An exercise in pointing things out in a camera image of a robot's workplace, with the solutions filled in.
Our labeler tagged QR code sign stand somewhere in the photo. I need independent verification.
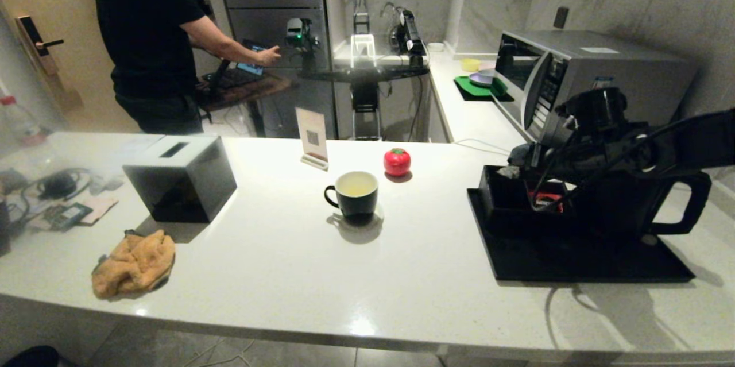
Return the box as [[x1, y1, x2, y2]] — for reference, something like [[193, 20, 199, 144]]
[[295, 107, 330, 172]]

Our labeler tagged red tomato-shaped timer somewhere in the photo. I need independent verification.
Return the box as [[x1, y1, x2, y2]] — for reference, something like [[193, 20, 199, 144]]
[[383, 148, 411, 177]]

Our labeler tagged brown wooden desk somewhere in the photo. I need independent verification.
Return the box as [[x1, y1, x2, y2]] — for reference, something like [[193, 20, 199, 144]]
[[198, 74, 293, 138]]

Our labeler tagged silver microwave oven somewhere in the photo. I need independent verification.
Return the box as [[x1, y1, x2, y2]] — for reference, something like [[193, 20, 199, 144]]
[[494, 29, 698, 151]]

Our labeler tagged pink paper card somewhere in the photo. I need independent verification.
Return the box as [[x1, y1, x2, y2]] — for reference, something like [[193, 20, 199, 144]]
[[80, 198, 119, 224]]

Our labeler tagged red coffee sachet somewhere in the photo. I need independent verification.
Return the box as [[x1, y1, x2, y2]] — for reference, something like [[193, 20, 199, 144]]
[[531, 190, 566, 214]]

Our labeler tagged orange crumpled cloth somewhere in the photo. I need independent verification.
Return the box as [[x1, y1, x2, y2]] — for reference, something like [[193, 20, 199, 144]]
[[91, 230, 176, 299]]

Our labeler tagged black rectangular tray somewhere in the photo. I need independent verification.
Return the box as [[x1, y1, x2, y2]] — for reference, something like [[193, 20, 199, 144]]
[[466, 188, 695, 283]]

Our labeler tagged green silicone mat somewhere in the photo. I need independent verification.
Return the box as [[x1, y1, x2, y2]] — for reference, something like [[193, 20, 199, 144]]
[[453, 75, 515, 102]]

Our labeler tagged black mug white inside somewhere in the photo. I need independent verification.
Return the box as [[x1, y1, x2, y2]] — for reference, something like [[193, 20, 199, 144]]
[[323, 171, 379, 224]]

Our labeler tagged thin white cable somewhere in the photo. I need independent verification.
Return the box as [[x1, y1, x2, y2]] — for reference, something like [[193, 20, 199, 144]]
[[452, 138, 512, 155]]

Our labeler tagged person in black shirt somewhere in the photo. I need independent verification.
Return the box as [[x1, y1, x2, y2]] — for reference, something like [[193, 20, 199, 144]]
[[93, 0, 282, 135]]

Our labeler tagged chrome kitchen faucet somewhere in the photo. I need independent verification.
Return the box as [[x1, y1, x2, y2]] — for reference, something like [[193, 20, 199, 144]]
[[379, 2, 398, 45]]

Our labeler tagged black electric kettle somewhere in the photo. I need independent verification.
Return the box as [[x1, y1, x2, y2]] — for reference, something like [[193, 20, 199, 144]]
[[574, 171, 713, 241]]

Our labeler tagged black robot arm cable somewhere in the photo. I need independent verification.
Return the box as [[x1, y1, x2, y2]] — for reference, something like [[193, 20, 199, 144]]
[[528, 109, 735, 213]]

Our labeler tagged clear bottle red cap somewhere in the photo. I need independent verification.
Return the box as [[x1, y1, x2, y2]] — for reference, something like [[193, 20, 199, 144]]
[[0, 95, 45, 148]]

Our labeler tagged open black laptop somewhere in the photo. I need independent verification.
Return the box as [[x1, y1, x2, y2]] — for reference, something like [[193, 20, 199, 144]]
[[204, 40, 269, 92]]

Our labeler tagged black door lock handle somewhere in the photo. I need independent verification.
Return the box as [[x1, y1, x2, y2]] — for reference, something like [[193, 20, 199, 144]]
[[14, 14, 64, 75]]

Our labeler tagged robot torso column lit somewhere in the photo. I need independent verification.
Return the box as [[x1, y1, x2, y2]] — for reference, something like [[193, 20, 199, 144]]
[[349, 0, 384, 141]]

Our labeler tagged black compartment organizer box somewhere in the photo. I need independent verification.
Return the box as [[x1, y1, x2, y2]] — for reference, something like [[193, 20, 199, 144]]
[[480, 164, 578, 231]]

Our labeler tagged black tissue box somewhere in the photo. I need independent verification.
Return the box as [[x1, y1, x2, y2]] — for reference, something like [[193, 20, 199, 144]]
[[122, 135, 237, 224]]

